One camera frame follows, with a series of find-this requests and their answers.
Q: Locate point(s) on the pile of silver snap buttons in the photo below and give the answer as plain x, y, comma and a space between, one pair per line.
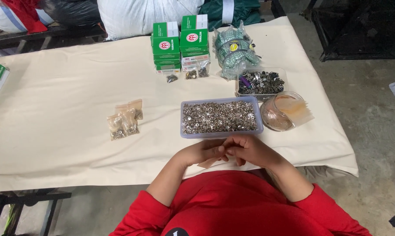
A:
218, 117

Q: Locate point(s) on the person's left fingers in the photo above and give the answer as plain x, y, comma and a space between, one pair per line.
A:
221, 150

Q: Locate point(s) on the clear tray with dark sliders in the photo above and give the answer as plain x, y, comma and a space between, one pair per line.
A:
282, 73

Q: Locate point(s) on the small clear plastic bag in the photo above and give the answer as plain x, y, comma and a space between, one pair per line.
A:
208, 163

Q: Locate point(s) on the black table frame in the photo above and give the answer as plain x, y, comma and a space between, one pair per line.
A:
30, 200

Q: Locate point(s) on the person's left hand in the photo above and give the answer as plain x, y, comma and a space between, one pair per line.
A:
200, 151

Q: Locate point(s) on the black plastic bag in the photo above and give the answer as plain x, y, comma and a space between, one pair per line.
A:
72, 11

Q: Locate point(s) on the person's red shirt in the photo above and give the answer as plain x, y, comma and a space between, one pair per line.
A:
240, 206

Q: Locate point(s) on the white woven sack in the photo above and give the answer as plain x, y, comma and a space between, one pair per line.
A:
141, 18

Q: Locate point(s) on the dark metal bench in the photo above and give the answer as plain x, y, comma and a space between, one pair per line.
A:
27, 37

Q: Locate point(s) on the red cloth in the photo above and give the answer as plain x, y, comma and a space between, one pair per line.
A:
25, 13

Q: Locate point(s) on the bundle of small empty bags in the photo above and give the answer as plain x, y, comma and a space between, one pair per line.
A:
297, 109

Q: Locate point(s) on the small bag of silver snaps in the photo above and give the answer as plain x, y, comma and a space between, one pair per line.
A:
116, 127
131, 123
133, 108

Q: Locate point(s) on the green cloth with white stripe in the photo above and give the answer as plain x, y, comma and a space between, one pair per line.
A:
240, 11

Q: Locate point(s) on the bag of green button cards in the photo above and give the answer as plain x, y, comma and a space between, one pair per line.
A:
235, 49

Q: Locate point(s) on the pile of dark zipper sliders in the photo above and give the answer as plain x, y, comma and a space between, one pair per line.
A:
264, 83

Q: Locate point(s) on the cream tablecloth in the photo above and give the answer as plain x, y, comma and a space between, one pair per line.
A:
69, 131

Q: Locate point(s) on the white sack with blue stripes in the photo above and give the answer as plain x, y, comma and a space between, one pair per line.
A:
2, 19

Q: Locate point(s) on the glass jar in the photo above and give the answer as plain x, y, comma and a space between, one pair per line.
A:
272, 114

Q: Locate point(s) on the person's right hand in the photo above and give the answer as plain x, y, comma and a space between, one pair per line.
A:
253, 151

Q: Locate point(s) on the person's right fingers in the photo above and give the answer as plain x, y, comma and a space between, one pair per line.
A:
234, 147

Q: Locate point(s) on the small bag of dark snaps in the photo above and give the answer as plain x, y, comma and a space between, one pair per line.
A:
171, 78
190, 74
203, 70

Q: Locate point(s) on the clear tray with silver snaps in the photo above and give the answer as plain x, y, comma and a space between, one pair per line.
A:
184, 131

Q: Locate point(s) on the stacks of green white boxes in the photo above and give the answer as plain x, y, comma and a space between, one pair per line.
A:
166, 44

